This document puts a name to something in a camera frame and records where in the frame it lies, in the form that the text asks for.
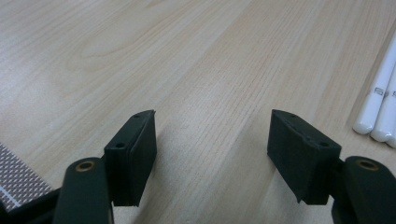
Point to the grey striped placemat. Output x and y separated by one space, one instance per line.
18 177

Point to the white chopstick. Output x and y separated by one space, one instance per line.
386 121
373 102
393 141

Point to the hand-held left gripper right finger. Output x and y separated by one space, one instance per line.
302 158

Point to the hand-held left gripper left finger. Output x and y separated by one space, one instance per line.
132 161

